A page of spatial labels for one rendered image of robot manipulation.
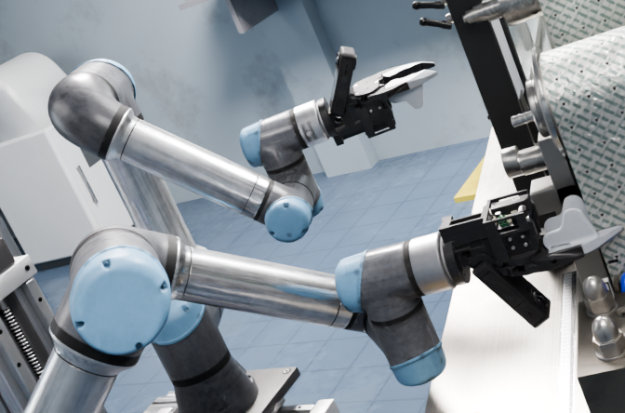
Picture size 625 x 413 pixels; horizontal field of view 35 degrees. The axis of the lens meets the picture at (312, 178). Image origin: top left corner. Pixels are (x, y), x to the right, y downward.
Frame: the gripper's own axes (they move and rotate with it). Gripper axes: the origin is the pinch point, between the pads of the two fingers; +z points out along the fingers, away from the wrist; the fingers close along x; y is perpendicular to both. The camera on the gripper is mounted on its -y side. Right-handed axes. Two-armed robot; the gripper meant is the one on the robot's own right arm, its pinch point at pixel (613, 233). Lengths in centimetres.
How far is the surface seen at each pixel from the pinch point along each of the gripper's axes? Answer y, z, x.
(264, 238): -109, -204, 324
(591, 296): -3.2, -3.7, -8.1
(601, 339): -3.4, -2.8, -17.7
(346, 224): -109, -154, 312
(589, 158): 10.3, 0.2, -0.3
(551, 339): -18.9, -14.0, 10.9
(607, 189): 5.9, 1.1, -0.3
